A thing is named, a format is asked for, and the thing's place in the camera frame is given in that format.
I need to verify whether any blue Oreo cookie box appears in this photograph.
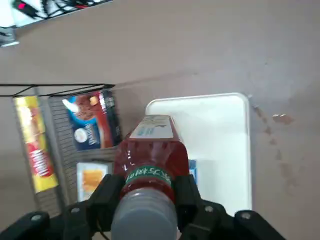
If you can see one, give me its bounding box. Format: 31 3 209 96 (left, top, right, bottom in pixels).
187 159 198 186

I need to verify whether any red tea bottle white cap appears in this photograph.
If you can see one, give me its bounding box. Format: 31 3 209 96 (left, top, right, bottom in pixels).
109 113 190 240

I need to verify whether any grey metal bracket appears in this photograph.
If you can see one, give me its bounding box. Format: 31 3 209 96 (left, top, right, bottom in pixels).
0 26 20 48

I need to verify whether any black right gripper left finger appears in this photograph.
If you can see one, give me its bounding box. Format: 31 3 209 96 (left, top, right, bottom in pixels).
0 173 126 240

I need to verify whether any black wire shelf rack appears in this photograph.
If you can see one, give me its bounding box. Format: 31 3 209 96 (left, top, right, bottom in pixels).
0 83 123 218

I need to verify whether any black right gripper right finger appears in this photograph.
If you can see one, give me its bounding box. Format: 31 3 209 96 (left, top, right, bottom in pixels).
173 174 288 240

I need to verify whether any black power strip red switch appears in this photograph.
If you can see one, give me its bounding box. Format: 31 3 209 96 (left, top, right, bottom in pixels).
11 0 51 19

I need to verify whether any yellow Nabati wafer box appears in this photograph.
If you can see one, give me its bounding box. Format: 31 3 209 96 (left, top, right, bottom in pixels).
13 96 60 195

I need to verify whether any white Franzzi biscuit box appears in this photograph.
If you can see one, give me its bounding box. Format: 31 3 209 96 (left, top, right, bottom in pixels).
75 161 115 203

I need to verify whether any blue brown Chocofello cookie box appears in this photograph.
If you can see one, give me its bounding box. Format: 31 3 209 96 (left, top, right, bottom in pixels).
61 90 123 152

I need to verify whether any white plastic tray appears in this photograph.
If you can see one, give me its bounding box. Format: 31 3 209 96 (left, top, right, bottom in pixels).
145 92 253 211

